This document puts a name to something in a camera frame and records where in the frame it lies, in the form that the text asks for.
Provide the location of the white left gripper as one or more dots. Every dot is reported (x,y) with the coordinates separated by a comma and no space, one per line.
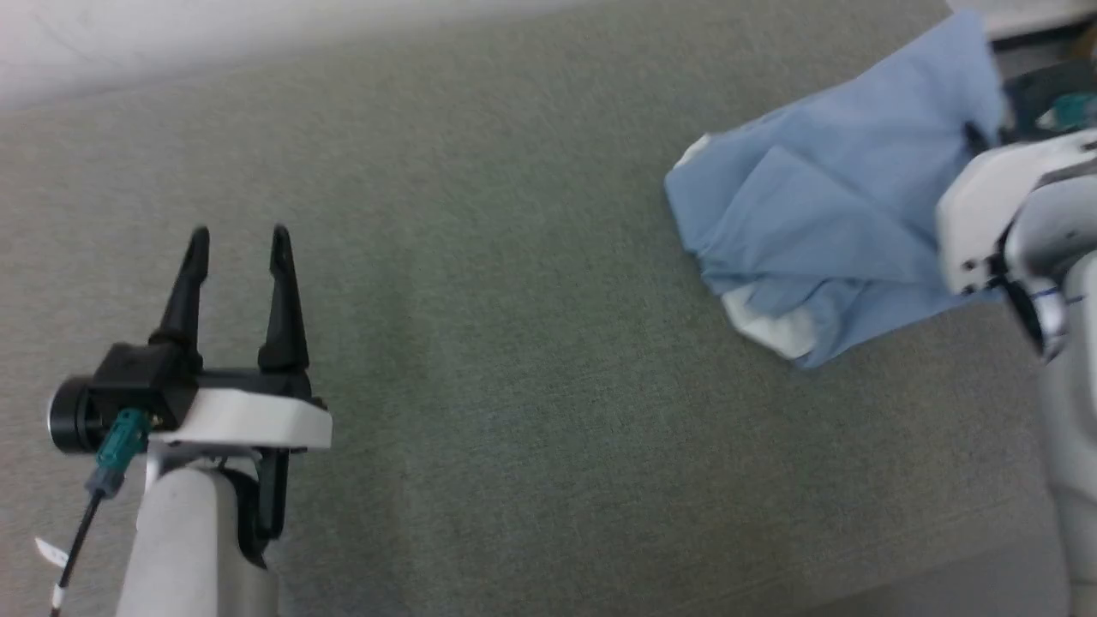
(248,420)

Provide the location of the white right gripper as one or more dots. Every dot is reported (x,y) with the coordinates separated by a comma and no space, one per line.
(981,214)

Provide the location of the light blue polo shirt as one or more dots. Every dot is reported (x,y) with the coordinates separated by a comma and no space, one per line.
(840,197)

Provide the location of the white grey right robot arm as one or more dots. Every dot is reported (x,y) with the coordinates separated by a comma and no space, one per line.
(1071,386)

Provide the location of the grey fabric sofa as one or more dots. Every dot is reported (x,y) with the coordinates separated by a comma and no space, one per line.
(531,360)

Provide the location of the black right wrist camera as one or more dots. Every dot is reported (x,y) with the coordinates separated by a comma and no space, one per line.
(1041,90)

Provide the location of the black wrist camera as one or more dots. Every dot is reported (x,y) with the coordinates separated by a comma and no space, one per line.
(1041,90)
(146,377)

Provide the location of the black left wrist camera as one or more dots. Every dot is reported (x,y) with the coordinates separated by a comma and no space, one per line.
(146,377)

